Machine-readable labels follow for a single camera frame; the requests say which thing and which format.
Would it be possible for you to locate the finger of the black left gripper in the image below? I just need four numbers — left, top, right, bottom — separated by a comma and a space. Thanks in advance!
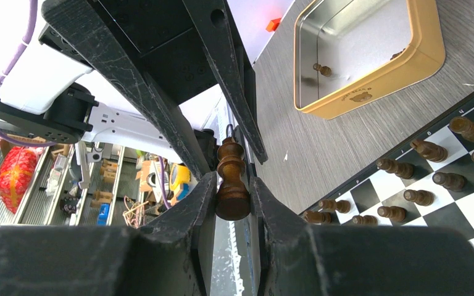
183, 0, 268, 164
41, 1, 211, 180

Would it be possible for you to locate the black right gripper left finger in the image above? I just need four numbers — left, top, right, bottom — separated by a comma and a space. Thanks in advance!
0, 172, 217, 295

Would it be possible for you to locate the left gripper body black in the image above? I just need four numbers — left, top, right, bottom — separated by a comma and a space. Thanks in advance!
38, 0, 258, 123

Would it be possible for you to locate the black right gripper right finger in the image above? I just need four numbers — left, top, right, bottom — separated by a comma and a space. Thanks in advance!
249, 177, 474, 295

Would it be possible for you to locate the dark wooden handed-over chess piece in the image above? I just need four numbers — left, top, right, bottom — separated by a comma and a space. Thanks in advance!
215, 137, 251, 221

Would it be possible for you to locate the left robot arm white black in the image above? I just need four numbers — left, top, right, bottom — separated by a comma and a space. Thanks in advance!
0, 1, 268, 178

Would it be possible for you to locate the dark pawn tin bottom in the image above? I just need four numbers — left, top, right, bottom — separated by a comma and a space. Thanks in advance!
313, 63, 333, 77

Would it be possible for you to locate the gold-rimmed metal tin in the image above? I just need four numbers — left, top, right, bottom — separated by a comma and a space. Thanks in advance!
293, 0, 446, 120

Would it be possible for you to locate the black white chessboard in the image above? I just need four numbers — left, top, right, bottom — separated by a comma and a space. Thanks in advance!
301, 92, 474, 247

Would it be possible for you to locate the red clip on rail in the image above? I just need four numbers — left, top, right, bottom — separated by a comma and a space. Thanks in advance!
266, 18, 281, 33

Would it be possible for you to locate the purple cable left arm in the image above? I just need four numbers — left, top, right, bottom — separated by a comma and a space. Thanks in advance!
0, 0, 58, 149

